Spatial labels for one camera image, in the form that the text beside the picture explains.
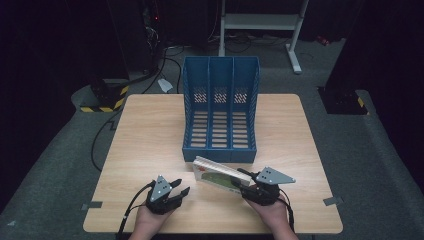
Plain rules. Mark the yellow-black striped stand base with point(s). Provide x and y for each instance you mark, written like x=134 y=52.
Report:
x=106 y=100

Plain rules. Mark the person's right hand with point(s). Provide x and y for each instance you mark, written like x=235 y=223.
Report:
x=271 y=215

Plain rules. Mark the white object on floor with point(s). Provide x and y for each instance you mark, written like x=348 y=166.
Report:
x=165 y=85

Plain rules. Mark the green and white book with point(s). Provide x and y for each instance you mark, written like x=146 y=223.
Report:
x=218 y=175

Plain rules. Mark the person's left hand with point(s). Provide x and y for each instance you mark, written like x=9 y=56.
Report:
x=150 y=218

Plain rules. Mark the dark stand base yellow mark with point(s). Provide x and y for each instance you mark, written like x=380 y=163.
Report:
x=345 y=101

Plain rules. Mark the grey tape strip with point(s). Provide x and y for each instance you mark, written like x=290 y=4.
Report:
x=91 y=205
x=332 y=201

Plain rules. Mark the blue plastic file rack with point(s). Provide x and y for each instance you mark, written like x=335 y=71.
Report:
x=220 y=110

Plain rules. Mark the white metal stand frame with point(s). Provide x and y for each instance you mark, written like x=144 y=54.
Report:
x=260 y=21

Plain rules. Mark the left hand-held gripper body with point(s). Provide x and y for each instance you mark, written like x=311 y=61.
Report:
x=159 y=196

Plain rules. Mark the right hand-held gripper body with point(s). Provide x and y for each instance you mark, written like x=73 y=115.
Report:
x=266 y=186

